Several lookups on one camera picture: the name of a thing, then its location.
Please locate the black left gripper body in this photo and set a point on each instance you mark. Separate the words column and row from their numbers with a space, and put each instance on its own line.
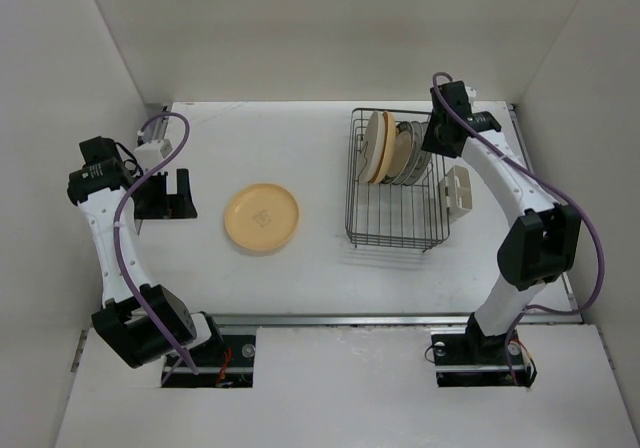
column 153, row 202

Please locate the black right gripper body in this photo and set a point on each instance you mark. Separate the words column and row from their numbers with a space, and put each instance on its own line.
column 433, row 140

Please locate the white blue-rimmed plate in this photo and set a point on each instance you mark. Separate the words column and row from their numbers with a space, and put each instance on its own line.
column 405, row 126

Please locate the white black-patterned plate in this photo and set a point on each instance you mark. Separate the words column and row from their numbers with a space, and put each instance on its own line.
column 421, row 157

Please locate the tan yellow plate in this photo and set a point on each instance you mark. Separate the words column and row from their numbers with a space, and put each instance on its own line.
column 388, row 150

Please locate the cream white plate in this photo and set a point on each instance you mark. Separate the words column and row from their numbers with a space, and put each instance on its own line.
column 372, row 146

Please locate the metal wire dish rack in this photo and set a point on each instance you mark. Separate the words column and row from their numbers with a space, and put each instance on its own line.
column 394, row 216

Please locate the orange yellow plate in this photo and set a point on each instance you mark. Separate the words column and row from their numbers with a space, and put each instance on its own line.
column 262, row 218

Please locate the beige plate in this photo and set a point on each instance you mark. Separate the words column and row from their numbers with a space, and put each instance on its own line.
column 400, row 156

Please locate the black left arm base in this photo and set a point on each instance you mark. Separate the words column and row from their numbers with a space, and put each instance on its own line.
column 226, row 365

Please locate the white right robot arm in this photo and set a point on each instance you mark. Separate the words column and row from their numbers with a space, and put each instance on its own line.
column 542, row 239

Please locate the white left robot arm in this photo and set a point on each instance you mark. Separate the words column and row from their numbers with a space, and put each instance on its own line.
column 140, row 319

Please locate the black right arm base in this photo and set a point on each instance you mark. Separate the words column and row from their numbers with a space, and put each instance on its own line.
column 458, row 365

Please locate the white plastic cutlery holder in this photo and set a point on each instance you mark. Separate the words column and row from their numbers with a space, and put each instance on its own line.
column 455, row 192

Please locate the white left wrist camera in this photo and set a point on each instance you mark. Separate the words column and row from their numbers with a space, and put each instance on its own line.
column 152, row 147

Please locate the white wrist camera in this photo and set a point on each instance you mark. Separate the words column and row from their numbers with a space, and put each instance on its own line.
column 152, row 147
column 471, row 94

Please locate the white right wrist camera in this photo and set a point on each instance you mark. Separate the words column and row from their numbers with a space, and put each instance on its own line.
column 471, row 94

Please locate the aluminium right rail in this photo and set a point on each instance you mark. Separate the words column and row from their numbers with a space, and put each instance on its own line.
column 558, row 295

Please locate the aluminium front rail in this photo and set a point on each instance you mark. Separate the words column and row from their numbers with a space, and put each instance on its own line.
column 344, row 320

